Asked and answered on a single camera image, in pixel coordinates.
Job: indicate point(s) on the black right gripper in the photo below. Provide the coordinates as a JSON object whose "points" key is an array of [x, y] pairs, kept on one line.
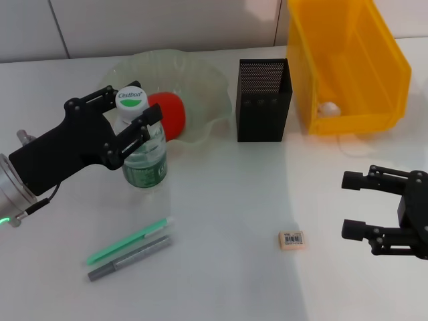
{"points": [[416, 207]]}

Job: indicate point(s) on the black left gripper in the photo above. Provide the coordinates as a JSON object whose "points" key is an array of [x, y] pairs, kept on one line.
{"points": [[67, 150]]}

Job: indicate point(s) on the red-orange round fruit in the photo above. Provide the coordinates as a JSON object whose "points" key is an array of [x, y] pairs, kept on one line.
{"points": [[170, 113]]}

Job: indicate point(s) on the clear green-label water bottle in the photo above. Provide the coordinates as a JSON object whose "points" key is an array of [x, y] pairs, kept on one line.
{"points": [[143, 170]]}

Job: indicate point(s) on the white paper ball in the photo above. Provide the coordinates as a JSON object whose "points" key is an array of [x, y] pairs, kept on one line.
{"points": [[329, 108]]}

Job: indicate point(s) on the green pen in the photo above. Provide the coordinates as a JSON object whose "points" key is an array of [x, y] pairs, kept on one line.
{"points": [[130, 240]]}

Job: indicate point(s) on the beige eraser with barcode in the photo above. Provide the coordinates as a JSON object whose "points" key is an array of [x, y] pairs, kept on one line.
{"points": [[291, 240]]}

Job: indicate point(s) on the green wavy glass fruit plate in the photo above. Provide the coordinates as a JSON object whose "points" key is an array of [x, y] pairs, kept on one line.
{"points": [[200, 90]]}

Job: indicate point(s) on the black mesh pen holder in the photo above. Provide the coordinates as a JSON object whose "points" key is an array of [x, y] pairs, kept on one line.
{"points": [[262, 113]]}

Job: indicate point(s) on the grey marker pen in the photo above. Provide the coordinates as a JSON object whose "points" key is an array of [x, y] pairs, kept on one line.
{"points": [[133, 259]]}

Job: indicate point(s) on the silver left flange connector stub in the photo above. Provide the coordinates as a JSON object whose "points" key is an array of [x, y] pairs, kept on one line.
{"points": [[25, 137]]}

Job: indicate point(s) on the yellow plastic bin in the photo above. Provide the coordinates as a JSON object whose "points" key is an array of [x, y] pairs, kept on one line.
{"points": [[351, 67]]}

